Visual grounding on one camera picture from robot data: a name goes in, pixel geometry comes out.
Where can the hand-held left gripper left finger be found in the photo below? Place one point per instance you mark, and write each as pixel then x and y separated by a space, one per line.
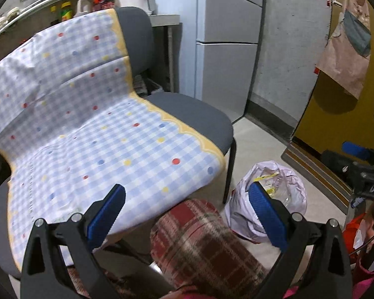
pixel 107 215

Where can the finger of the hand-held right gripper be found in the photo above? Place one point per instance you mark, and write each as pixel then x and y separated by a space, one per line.
pixel 355 149

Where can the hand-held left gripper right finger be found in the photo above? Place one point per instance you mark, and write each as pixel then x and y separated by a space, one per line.
pixel 268 215

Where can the clear plastic wrapper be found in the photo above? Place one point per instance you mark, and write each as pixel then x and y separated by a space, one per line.
pixel 279 187

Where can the yellow door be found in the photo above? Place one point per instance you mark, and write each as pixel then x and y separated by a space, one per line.
pixel 330 124

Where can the striped door mat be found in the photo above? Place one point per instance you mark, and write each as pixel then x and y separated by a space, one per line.
pixel 314 174

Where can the red shopping bag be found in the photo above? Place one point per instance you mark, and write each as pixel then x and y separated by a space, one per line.
pixel 350 230

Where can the person's left plaid leg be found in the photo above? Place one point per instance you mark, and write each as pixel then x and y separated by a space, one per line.
pixel 118 282

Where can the person's plaid leg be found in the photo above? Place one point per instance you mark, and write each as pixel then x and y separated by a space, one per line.
pixel 118 282
pixel 205 249

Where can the person's right plaid leg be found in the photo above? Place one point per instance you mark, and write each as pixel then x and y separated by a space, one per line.
pixel 205 249

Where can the brown paper bag hanging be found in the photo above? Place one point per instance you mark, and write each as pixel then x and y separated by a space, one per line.
pixel 339 65

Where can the blue checkered dotted cloth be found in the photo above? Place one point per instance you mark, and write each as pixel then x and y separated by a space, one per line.
pixel 96 115

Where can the grey blue hanging pouch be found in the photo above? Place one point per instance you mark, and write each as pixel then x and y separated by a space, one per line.
pixel 357 34

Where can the grey office chair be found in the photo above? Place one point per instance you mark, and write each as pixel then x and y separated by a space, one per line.
pixel 187 112

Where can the white storage bin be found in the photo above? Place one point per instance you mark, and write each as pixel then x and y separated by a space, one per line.
pixel 149 88

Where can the grey refrigerator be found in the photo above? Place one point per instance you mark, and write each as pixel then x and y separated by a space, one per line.
pixel 224 68

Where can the dark bottle yellow cap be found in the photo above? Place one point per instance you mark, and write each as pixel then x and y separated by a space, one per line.
pixel 54 17

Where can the green yellow seasoning bottle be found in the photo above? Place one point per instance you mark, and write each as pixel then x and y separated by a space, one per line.
pixel 67 12

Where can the white jug red cap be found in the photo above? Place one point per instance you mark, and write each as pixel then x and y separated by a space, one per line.
pixel 82 7

